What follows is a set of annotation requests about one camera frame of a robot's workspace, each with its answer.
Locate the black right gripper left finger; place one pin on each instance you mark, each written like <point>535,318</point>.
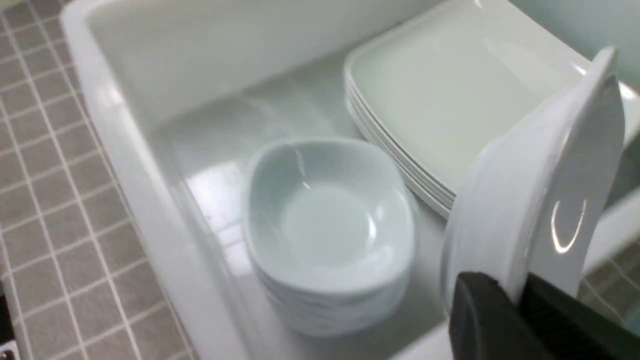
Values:
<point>485,325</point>

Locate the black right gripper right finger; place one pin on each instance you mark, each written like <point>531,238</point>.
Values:
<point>570,330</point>

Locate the white bowl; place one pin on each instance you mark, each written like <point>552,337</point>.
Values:
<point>533,197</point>

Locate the stack of white bowls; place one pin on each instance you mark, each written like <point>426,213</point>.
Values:
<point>330,231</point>

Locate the stack of white plates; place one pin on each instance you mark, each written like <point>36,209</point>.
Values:
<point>441,86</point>

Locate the white plastic tub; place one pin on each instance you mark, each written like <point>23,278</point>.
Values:
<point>183,94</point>

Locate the grey checked table cloth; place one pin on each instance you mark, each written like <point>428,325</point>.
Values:
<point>77,282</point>

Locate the black serving tray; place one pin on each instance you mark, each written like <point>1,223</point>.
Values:
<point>8,345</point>

